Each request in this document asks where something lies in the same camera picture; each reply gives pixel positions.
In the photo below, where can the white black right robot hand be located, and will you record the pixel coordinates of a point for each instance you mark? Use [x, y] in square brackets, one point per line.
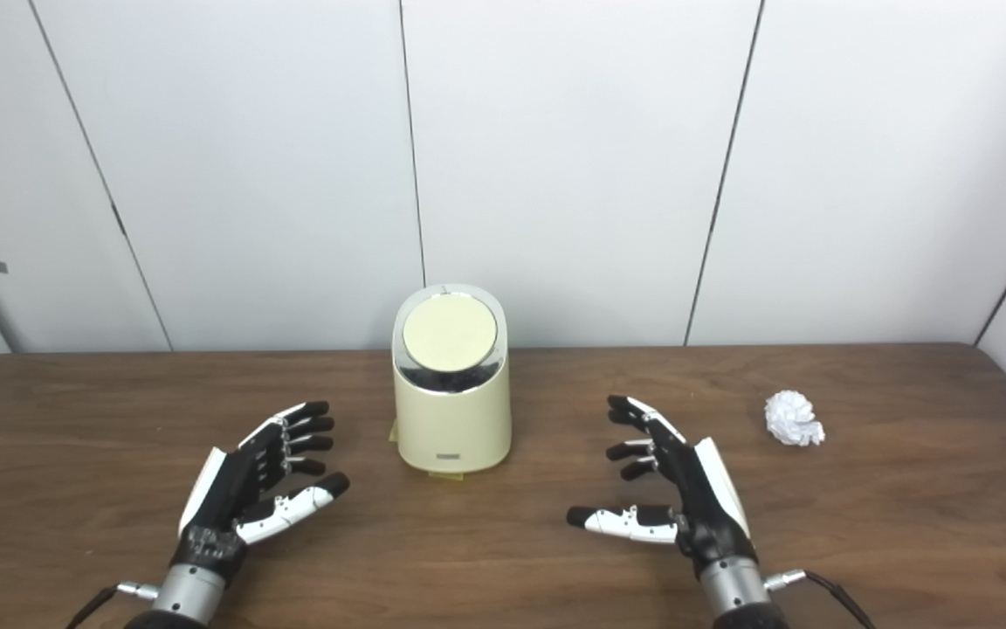
[697, 498]

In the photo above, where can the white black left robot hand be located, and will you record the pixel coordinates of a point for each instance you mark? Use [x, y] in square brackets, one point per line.
[232, 489]

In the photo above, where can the white paper ball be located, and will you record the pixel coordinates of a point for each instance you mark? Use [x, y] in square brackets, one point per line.
[793, 419]

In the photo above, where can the cream-colored desktop bin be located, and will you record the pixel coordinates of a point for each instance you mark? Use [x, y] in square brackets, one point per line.
[452, 424]

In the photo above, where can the round cream bin lid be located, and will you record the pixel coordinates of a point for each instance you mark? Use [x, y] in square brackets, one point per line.
[450, 332]

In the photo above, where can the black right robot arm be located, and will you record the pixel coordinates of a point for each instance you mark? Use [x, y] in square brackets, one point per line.
[740, 601]

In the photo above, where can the yellow tape under bin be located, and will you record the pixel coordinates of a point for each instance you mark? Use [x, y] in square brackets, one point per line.
[448, 476]

